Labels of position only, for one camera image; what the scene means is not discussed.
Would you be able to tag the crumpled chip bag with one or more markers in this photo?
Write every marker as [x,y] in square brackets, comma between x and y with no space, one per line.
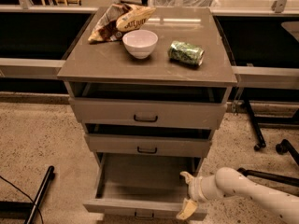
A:
[118,20]

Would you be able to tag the black stand leg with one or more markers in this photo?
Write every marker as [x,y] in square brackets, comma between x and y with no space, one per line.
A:
[36,203]
[260,140]

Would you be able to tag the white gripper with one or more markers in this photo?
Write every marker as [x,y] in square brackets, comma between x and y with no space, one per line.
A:
[194,188]

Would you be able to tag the grey drawer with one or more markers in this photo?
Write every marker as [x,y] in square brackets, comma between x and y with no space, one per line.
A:
[146,140]
[142,186]
[148,105]

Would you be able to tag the black stand leg left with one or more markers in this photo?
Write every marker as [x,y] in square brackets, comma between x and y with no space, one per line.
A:
[36,203]

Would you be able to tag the black caster leg lower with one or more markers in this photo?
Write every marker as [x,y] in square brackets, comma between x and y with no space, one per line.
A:
[277,178]

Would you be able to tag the grey middle drawer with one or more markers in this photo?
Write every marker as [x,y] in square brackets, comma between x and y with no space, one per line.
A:
[146,140]

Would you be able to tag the grey bottom drawer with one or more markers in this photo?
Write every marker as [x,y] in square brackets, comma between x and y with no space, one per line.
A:
[142,186]

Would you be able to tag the grey top drawer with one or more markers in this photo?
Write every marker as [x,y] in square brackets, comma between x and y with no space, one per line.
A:
[148,105]

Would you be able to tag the white wire basket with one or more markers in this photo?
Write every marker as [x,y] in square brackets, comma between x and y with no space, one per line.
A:
[184,3]

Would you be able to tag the black caster leg upper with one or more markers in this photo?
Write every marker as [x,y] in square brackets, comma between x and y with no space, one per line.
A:
[285,146]

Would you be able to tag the white ceramic bowl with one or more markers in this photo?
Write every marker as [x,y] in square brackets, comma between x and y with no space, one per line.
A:
[140,43]

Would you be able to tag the green soda can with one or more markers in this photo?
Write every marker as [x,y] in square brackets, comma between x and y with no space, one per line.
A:
[186,53]

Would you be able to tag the black stand leg right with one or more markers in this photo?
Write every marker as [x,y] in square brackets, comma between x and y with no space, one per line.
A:
[260,140]

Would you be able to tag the black caster leg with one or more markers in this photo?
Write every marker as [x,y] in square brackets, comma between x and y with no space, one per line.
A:
[285,146]
[277,178]

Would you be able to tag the grey three-drawer cabinet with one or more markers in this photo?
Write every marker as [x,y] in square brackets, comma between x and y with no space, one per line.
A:
[111,63]

